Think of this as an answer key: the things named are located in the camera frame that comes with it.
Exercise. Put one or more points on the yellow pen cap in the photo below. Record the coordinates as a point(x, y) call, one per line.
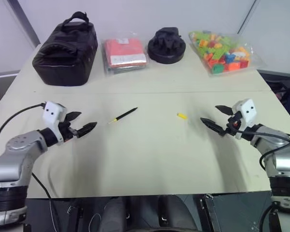
point(181, 116)

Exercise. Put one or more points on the clear packet with red contents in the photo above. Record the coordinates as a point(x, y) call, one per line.
point(124, 52)

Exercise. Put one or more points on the black fabric carry bag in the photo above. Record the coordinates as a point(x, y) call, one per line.
point(65, 53)

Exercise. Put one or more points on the clear bag of coloured blocks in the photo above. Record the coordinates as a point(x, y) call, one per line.
point(222, 53)

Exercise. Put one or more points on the grey wall post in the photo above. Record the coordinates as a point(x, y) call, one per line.
point(25, 21)

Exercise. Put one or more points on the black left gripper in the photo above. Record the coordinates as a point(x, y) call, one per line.
point(67, 133)

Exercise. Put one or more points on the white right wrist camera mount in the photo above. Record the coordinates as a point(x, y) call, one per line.
point(247, 110)

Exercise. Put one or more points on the black pen with yellow band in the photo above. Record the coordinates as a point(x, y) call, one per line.
point(124, 114)

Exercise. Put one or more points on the dark furniture beside table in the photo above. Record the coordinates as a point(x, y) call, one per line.
point(285, 89)

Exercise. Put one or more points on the black panel under table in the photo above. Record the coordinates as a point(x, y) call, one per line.
point(236, 212)

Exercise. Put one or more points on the black round case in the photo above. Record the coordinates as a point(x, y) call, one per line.
point(166, 47)

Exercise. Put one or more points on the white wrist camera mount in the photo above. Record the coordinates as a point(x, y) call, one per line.
point(247, 110)
point(52, 114)

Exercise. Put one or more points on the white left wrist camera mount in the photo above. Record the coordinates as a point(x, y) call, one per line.
point(52, 114)

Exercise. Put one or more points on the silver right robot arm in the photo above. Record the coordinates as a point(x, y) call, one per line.
point(281, 160)

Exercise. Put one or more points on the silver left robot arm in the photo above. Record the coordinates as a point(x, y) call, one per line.
point(13, 159)

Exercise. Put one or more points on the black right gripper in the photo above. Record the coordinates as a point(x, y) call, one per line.
point(233, 124)

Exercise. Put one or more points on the dark rounded shape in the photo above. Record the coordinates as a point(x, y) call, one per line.
point(114, 215)

